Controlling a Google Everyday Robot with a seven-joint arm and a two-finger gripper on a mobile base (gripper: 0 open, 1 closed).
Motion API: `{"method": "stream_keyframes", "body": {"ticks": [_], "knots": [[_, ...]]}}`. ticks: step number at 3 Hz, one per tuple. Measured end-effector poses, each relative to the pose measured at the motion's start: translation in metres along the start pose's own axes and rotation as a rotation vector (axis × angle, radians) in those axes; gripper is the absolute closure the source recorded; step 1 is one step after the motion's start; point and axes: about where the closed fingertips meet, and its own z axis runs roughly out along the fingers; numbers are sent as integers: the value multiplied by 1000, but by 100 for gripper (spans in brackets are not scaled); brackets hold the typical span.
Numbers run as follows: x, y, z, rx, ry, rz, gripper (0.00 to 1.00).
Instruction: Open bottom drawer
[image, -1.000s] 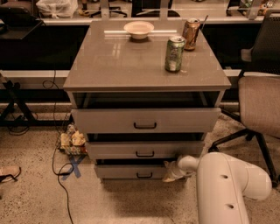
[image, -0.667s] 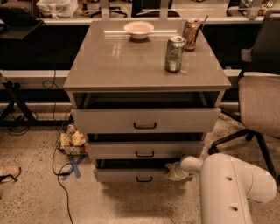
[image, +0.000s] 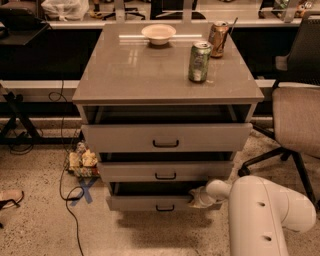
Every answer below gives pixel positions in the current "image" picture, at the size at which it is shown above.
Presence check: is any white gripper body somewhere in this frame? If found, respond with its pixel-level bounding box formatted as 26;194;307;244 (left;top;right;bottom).
198;187;227;208

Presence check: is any grey bottom drawer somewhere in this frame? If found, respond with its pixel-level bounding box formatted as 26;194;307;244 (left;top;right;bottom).
105;181;224;213

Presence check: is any grey drawer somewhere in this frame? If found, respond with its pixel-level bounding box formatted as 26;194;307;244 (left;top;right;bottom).
98;161;233;182
82;123;252;153
105;181;224;213

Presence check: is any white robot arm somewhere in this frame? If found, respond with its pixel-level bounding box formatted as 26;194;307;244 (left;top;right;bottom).
189;176;316;256

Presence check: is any grey middle drawer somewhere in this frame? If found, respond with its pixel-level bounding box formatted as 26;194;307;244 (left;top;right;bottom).
98;161;233;182

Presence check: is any grey drawer cabinet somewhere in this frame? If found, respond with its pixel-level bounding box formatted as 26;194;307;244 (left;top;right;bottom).
72;22;265;214

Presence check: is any grey top drawer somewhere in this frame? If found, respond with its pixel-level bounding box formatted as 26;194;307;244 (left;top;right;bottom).
82;123;252;153

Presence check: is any blue tape cross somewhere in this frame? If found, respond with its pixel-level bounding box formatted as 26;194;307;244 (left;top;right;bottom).
70;177;98;206

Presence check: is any crumpled snack bags pile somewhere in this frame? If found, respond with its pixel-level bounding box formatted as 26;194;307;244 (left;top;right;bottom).
67;142;99;178

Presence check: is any grey office chair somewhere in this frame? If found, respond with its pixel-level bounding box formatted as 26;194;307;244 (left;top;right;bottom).
238;10;320;206

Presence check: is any green soda can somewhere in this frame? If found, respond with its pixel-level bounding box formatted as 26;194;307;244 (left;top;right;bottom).
188;41;212;83

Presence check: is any orange soda can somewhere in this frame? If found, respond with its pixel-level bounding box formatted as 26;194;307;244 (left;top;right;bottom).
208;21;229;58

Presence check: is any white bowl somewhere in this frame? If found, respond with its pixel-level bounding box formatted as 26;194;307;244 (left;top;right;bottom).
141;24;176;46

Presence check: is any tan shoe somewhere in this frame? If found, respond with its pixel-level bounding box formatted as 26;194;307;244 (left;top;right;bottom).
0;189;24;210

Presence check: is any white plastic bag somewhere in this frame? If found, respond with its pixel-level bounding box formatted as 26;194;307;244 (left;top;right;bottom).
41;0;89;21

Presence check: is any black floor cable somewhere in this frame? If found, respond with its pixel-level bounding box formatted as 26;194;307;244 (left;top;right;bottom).
48;79;86;256

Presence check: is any black table leg frame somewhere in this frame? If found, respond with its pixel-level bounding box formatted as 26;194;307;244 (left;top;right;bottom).
0;86;82;145

